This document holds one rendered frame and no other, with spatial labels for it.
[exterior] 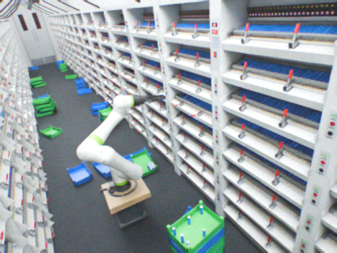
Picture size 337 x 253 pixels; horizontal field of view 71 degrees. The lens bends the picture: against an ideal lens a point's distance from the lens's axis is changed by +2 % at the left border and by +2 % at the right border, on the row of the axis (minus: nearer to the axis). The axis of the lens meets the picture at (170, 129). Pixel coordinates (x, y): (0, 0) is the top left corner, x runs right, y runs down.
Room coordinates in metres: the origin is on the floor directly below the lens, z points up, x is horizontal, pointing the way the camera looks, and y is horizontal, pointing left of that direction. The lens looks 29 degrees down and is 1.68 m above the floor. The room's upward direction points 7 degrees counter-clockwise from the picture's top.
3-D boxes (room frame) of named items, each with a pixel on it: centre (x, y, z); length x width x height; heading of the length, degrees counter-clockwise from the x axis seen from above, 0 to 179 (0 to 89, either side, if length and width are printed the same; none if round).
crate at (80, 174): (2.23, 1.11, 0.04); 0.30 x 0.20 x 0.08; 32
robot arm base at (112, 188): (1.56, 0.53, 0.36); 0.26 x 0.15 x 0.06; 104
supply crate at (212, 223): (0.99, -0.08, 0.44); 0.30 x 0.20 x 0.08; 125
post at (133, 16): (2.71, 0.21, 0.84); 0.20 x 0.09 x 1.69; 117
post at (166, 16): (2.09, -0.10, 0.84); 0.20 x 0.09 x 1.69; 117
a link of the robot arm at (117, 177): (1.57, 0.46, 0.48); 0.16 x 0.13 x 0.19; 62
